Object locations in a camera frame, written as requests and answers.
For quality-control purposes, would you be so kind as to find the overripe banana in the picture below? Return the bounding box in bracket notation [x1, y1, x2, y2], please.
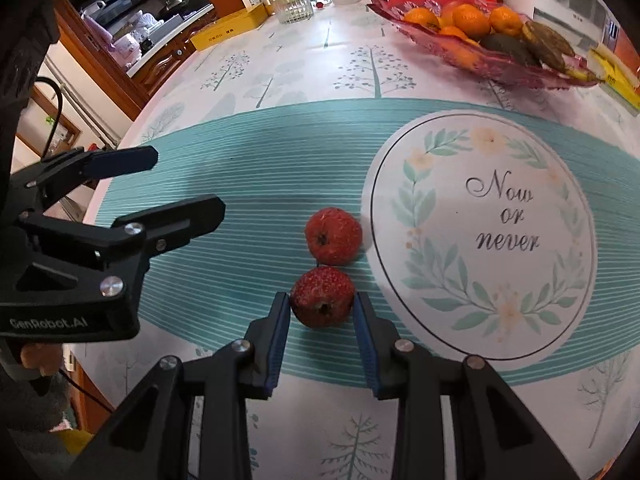
[522, 20, 577, 74]

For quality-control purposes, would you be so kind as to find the dark avocado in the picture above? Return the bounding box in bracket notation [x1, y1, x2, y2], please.
[480, 32, 540, 67]

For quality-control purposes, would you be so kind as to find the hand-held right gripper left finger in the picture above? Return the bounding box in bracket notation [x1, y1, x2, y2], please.
[75, 291, 292, 480]

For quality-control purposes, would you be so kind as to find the wooden kitchen cabinet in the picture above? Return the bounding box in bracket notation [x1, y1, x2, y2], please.
[50, 0, 246, 122]

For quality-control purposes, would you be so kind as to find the yellow flat box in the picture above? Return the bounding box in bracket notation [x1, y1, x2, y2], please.
[190, 7, 269, 52]

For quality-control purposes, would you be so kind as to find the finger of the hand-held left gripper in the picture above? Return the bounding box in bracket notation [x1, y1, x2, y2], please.
[10, 145, 159, 207]
[114, 194, 227, 262]

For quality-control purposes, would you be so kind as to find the black wok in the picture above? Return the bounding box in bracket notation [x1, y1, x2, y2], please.
[159, 0, 202, 17]

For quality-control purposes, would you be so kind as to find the red lychee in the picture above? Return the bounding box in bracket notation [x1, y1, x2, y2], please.
[291, 266, 356, 329]
[305, 207, 363, 267]

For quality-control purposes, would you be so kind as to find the pink glass fruit plate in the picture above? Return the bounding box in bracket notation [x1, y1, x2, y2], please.
[366, 0, 602, 92]

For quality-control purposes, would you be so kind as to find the person's left hand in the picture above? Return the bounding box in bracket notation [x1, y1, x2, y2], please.
[20, 342, 61, 377]

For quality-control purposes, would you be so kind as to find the ribbed glass cup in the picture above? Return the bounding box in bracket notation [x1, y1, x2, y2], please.
[272, 0, 316, 25]

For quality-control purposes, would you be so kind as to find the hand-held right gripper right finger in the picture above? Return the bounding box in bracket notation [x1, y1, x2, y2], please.
[351, 291, 583, 480]

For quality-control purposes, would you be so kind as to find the white grey box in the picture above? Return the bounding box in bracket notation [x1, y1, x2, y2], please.
[532, 0, 622, 56]

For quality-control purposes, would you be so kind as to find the orange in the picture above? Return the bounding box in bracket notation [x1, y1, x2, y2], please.
[403, 6, 441, 31]
[439, 26, 476, 45]
[487, 6, 525, 37]
[452, 3, 492, 38]

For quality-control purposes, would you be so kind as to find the yellow white box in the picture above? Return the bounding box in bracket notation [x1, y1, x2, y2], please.
[589, 42, 640, 111]

